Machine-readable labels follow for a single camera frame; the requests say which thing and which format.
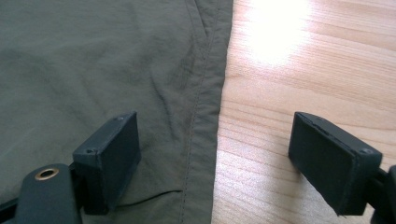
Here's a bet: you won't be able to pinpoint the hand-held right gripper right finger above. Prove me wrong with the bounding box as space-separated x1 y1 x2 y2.
288 111 383 217

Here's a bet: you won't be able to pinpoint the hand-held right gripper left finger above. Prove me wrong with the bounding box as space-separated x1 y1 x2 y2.
73 110 142 216

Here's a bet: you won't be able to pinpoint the olive green pants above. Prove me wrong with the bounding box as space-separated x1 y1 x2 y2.
0 0 234 224

